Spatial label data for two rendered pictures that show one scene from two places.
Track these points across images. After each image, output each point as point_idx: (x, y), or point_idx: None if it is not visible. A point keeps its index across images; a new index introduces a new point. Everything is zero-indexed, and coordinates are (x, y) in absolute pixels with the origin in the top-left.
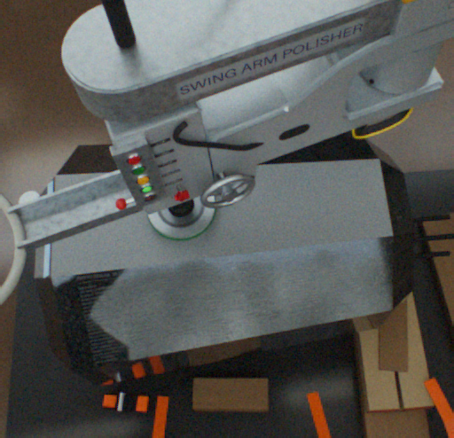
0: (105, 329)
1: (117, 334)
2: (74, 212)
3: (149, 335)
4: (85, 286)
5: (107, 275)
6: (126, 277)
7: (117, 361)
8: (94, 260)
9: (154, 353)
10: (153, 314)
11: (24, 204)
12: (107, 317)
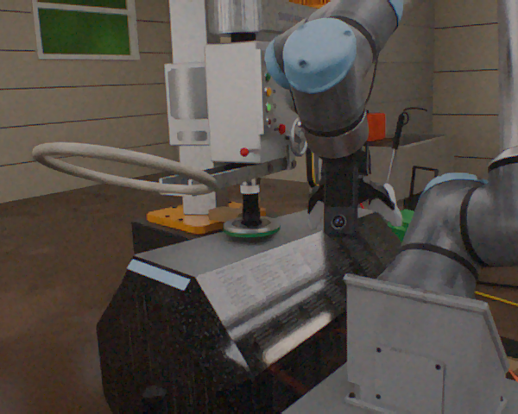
0: (260, 319)
1: (271, 322)
2: None
3: (295, 316)
4: (225, 279)
5: (237, 266)
6: (252, 266)
7: (286, 351)
8: (218, 262)
9: (308, 333)
10: (287, 294)
11: (170, 176)
12: (256, 306)
